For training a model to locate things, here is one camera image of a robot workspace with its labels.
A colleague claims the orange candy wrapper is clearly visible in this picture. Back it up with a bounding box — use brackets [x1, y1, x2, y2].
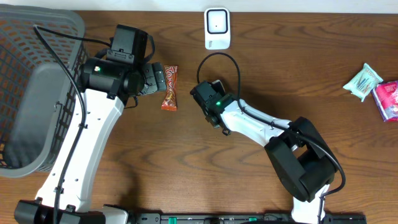
[161, 65, 178, 111]

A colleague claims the green snack packet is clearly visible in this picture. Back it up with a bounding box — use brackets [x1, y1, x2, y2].
[343, 63, 383, 102]

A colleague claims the purple pink snack packet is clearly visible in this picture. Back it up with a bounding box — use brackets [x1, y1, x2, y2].
[372, 81, 397, 122]

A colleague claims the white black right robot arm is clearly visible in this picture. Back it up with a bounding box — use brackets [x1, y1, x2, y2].
[190, 80, 346, 223]

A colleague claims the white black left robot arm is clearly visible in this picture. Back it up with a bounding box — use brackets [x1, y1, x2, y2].
[14, 25, 165, 223]

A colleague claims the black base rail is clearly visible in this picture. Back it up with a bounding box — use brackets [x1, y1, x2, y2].
[130, 213, 367, 224]

